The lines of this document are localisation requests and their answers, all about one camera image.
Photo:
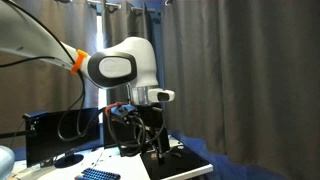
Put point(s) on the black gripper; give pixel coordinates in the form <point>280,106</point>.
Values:
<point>150,128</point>

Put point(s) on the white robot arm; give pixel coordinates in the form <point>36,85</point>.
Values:
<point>130,62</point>

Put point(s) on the black mechanical keyboard coloured keys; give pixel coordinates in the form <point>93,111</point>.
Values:
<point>94,174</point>

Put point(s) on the black mat on table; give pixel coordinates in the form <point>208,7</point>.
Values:
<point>179,163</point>

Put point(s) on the right black computer monitor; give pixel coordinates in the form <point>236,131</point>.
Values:
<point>125,134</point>

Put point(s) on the black computer monitor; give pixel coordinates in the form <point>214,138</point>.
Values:
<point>55,136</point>
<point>125,134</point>

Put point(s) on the left black computer monitor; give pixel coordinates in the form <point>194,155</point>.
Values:
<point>55,136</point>

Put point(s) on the grey curtain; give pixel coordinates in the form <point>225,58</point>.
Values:
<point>245,73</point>

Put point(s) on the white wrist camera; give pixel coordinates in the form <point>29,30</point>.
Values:
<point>160,95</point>

